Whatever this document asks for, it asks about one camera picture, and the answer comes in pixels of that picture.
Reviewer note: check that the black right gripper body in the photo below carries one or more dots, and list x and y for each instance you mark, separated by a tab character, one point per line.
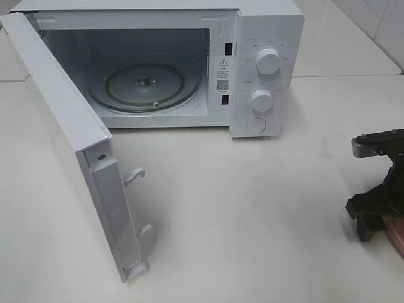
390	144

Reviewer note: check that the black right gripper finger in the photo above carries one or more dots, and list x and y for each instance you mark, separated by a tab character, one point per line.
367	209

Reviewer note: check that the pink round plate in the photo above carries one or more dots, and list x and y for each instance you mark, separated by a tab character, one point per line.
395	233

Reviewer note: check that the round white door button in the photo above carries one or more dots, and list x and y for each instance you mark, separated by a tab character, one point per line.
256	125

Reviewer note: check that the white microwave door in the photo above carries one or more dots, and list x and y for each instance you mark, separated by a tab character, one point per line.
82	142

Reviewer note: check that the lower white rotary knob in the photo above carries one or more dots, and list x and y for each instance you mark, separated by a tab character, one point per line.
262	100

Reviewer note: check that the white rotary knob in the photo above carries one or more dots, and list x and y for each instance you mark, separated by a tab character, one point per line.
262	100
268	61

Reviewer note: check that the upper white rotary knob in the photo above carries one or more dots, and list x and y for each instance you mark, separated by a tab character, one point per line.
268	61

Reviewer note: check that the white microwave oven body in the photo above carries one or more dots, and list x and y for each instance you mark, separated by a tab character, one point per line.
218	39

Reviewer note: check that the glass microwave turntable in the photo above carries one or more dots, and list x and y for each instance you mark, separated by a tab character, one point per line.
144	88

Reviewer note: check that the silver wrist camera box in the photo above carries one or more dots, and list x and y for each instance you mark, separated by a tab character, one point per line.
361	150

